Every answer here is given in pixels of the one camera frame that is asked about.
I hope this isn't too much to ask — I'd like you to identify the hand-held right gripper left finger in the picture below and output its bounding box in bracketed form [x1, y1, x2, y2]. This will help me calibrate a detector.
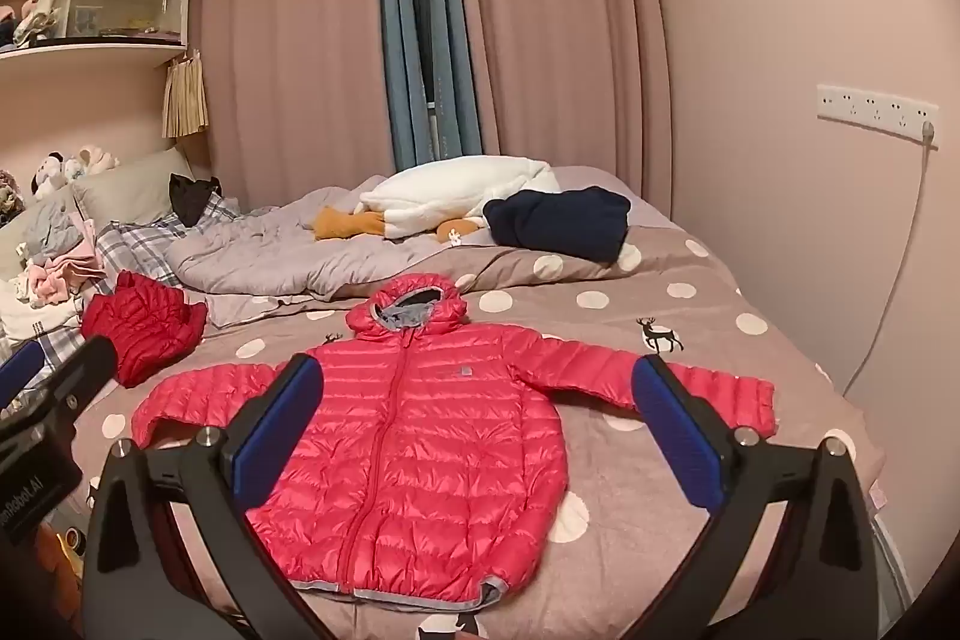
[79, 353, 331, 640]

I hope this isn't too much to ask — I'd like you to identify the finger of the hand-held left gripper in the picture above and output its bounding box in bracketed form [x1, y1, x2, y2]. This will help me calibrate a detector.
[30, 334, 119, 432]
[0, 341, 50, 413]

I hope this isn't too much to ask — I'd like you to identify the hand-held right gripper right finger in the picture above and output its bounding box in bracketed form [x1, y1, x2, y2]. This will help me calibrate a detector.
[631, 353, 880, 640]

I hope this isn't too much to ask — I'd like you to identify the pink hooded puffer jacket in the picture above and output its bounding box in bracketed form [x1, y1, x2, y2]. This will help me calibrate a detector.
[131, 274, 776, 606]

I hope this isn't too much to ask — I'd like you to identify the plaid pillow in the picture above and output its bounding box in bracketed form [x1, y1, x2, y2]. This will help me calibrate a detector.
[97, 194, 241, 292]
[0, 325, 87, 401]

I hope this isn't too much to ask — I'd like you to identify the white garment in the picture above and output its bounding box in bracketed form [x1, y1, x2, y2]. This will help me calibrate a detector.
[0, 276, 85, 342]

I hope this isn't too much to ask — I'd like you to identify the dark red puffer jacket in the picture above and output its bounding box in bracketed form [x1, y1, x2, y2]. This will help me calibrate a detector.
[81, 271, 209, 388]

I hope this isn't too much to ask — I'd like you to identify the person's orange clothing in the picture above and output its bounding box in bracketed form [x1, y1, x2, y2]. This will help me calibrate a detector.
[34, 524, 85, 622]

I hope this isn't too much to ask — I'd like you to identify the pink garment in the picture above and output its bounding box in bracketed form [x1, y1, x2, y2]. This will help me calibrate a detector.
[26, 248, 111, 311]

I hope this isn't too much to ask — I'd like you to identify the grey garment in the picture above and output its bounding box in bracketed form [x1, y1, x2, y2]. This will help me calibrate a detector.
[22, 201, 96, 260]

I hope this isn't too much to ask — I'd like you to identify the floral cloth bundle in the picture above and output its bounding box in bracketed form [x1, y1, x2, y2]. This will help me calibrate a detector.
[0, 170, 25, 223]

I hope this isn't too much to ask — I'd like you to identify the grey duvet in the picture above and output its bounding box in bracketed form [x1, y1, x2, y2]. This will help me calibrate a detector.
[169, 175, 496, 304]

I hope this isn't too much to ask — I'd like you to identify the beige pillow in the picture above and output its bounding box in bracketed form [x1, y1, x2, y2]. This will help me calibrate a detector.
[71, 149, 197, 230]

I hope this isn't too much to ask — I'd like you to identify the black and white plush toy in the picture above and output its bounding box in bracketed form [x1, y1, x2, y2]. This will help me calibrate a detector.
[31, 155, 77, 200]

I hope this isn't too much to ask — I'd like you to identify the black cloth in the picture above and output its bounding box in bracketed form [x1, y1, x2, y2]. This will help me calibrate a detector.
[169, 173, 222, 229]

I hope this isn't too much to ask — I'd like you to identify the cream plush toy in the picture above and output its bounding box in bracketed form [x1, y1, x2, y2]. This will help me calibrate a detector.
[71, 145, 121, 178]

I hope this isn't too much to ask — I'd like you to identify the navy sweater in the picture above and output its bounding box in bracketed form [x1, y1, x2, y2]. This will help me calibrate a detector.
[484, 186, 631, 262]

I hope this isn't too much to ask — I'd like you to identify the white goose plush toy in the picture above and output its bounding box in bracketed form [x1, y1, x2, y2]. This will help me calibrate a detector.
[313, 155, 562, 245]

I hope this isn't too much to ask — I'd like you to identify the cream stuffed toy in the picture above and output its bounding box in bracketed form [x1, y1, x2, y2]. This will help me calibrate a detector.
[10, 0, 62, 50]

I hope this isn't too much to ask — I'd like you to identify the pink curtain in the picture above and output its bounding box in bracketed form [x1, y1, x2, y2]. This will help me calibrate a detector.
[448, 0, 674, 221]
[196, 0, 398, 212]

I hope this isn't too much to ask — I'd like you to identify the blue curtain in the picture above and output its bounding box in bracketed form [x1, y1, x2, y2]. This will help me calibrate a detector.
[377, 0, 485, 175]

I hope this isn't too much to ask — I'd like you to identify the white power cable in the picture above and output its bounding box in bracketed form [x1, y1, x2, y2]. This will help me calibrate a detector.
[844, 121, 938, 398]

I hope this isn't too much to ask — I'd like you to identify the white wall power strip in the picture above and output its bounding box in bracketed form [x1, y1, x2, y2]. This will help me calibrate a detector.
[816, 82, 940, 142]

